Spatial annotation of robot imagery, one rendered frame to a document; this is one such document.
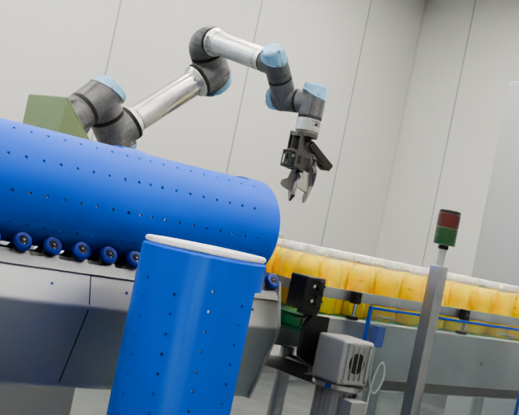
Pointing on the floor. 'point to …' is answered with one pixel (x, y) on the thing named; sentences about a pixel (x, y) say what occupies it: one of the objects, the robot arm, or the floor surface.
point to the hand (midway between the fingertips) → (298, 198)
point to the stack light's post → (424, 340)
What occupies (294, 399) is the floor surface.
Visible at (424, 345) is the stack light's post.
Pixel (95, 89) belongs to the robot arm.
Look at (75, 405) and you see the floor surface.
